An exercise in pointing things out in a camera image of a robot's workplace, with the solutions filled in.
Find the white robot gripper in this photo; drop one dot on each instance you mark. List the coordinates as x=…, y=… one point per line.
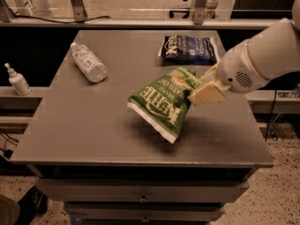
x=238, y=67

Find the green jalapeno chip bag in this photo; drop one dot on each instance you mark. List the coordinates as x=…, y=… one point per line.
x=164, y=102

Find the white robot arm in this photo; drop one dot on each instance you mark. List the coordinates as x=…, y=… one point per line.
x=276, y=50

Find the blue chip bag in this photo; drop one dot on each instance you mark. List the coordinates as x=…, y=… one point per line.
x=186, y=50

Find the clear plastic water bottle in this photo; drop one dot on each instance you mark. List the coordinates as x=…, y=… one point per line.
x=88, y=63

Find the grey drawer cabinet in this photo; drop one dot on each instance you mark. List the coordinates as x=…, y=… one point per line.
x=90, y=151

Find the white pump dispenser bottle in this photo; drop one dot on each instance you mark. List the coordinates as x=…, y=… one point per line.
x=18, y=81

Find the black shoe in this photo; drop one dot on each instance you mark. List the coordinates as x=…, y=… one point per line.
x=33, y=203

